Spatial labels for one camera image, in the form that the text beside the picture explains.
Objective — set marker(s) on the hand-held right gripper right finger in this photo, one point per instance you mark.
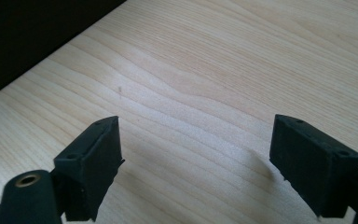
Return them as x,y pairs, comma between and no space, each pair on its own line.
313,168

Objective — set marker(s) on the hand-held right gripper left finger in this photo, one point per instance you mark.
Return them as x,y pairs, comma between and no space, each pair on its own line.
90,168

